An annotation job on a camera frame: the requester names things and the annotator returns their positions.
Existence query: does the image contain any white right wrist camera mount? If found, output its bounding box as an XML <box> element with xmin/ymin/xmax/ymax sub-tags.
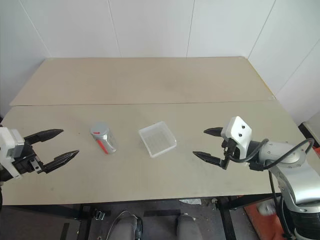
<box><xmin>220</xmin><ymin>115</ymin><xmax>253</xmax><ymax>164</ymax></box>

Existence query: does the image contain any grey rounded shape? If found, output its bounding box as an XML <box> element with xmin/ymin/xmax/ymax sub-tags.
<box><xmin>175</xmin><ymin>213</ymin><xmax>197</xmax><ymax>240</ymax></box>
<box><xmin>109</xmin><ymin>215</ymin><xmax>144</xmax><ymax>240</ymax></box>

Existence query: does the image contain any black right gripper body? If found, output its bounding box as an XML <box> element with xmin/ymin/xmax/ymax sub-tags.
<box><xmin>219</xmin><ymin>137</ymin><xmax>240</xmax><ymax>171</ymax></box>

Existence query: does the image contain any small silver metal clamp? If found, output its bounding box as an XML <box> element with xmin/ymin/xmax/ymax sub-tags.
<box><xmin>93</xmin><ymin>209</ymin><xmax>106</xmax><ymax>221</ymax></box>

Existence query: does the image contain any white looped cable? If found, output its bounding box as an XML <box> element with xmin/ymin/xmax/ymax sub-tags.
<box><xmin>108</xmin><ymin>209</ymin><xmax>140</xmax><ymax>240</ymax></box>

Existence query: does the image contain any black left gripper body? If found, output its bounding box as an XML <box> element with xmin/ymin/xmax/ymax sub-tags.
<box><xmin>11</xmin><ymin>142</ymin><xmax>46</xmax><ymax>179</ymax></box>

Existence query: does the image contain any thin black hanging cable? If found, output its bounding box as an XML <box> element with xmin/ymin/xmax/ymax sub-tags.
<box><xmin>268</xmin><ymin>171</ymin><xmax>288</xmax><ymax>240</ymax></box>

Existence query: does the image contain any clear square plastic container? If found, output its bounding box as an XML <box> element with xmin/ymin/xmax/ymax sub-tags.
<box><xmin>138</xmin><ymin>120</ymin><xmax>179</xmax><ymax>159</ymax></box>

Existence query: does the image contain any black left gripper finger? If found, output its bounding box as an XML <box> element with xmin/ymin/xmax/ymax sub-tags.
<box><xmin>41</xmin><ymin>149</ymin><xmax>81</xmax><ymax>175</ymax></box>
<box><xmin>24</xmin><ymin>128</ymin><xmax>65</xmax><ymax>146</ymax></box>

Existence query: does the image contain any black looping wrist cable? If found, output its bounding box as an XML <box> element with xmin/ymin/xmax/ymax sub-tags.
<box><xmin>224</xmin><ymin>138</ymin><xmax>315</xmax><ymax>173</ymax></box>

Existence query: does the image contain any black metal table frame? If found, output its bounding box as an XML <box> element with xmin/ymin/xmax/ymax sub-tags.
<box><xmin>0</xmin><ymin>191</ymin><xmax>283</xmax><ymax>240</ymax></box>

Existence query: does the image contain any orange floor mat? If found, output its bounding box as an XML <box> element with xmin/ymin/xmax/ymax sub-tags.
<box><xmin>243</xmin><ymin>196</ymin><xmax>285</xmax><ymax>240</ymax></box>

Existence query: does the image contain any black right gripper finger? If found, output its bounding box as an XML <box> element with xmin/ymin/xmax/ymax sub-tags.
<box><xmin>203</xmin><ymin>127</ymin><xmax>223</xmax><ymax>138</ymax></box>
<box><xmin>192</xmin><ymin>151</ymin><xmax>223</xmax><ymax>168</ymax></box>

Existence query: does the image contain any white box with dark edge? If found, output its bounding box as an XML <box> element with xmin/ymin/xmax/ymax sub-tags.
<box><xmin>297</xmin><ymin>120</ymin><xmax>320</xmax><ymax>149</ymax></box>

